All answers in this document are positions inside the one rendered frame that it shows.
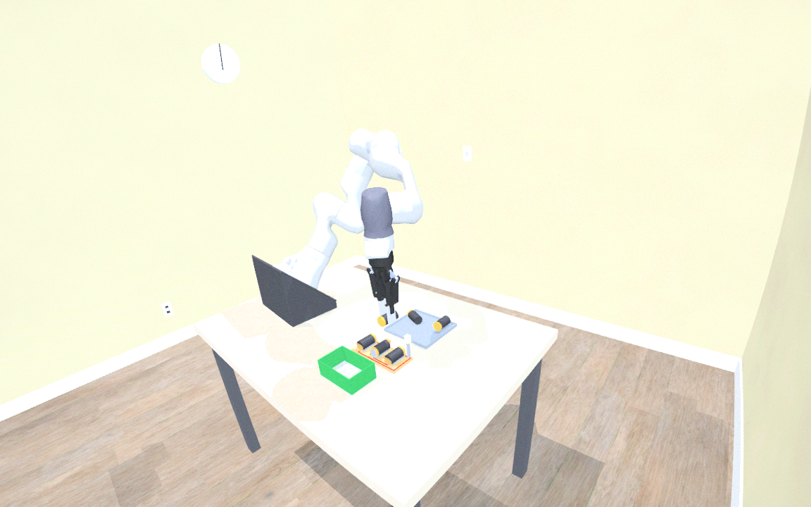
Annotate light blue tray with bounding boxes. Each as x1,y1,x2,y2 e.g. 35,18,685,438
384,308,457,349

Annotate black battery with yellow end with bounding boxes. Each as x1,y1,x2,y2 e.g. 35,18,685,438
433,315,451,331
357,333,377,350
371,339,391,357
377,310,398,327
384,346,406,364
407,309,422,325

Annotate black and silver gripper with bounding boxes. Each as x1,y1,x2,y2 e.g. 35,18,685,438
367,251,400,324

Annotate green open-top box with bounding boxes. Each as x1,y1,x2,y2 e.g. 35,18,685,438
318,346,377,396

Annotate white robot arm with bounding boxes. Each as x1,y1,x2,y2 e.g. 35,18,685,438
273,128,424,289

